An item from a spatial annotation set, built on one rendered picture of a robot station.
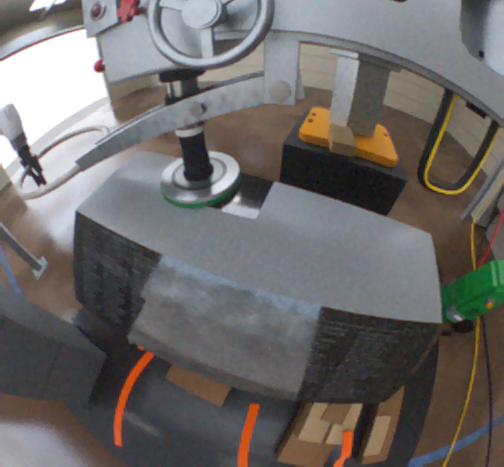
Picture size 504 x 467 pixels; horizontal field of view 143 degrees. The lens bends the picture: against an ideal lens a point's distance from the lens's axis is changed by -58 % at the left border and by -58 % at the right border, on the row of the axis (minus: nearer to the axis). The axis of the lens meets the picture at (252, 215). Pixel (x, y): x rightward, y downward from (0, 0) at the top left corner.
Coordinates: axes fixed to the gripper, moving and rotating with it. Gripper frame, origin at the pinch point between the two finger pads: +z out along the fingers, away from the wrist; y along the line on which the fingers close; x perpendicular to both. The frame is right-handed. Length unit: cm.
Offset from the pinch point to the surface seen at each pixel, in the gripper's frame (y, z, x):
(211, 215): 90, -6, -30
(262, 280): 99, -7, -47
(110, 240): 63, -2, -34
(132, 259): 71, -1, -39
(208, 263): 89, -6, -42
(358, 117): 154, -14, 20
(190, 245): 86, -6, -38
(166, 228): 80, -5, -33
